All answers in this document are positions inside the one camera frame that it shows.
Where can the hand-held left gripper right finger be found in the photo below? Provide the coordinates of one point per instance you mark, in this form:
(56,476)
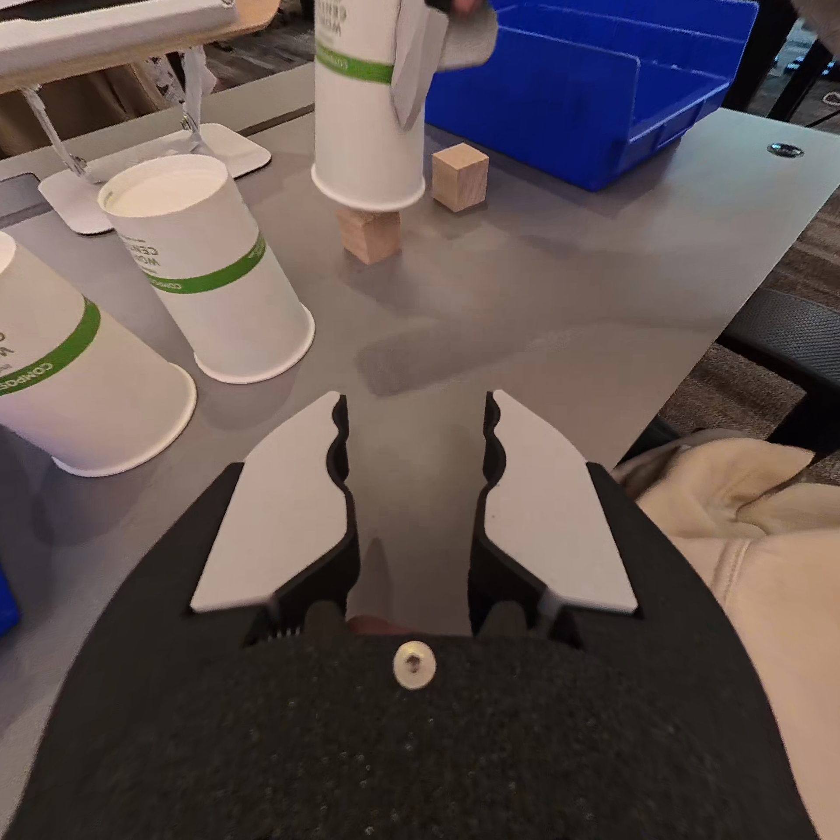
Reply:
(558,525)

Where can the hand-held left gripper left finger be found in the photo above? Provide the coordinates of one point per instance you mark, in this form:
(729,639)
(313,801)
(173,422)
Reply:
(275,525)

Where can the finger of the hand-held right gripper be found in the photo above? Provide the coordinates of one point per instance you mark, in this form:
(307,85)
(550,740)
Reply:
(417,59)

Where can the white green striped paper cup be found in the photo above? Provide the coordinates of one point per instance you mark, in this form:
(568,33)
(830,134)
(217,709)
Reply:
(111,407)
(249,328)
(358,131)

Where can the person's right forearm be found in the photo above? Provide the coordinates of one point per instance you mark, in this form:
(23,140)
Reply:
(469,39)

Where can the person's right hand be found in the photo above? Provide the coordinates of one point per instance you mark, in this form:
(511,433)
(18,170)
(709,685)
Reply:
(469,5)

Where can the wooden cube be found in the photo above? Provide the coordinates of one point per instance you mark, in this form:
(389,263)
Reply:
(371,239)
(459,180)

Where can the blue plastic bin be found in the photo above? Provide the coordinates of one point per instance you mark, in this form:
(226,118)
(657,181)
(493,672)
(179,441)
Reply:
(6,604)
(590,98)

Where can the instruction board on stand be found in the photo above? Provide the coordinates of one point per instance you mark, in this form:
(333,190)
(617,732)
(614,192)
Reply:
(216,151)

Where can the black office chair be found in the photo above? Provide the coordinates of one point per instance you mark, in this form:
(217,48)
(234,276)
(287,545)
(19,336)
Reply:
(787,341)

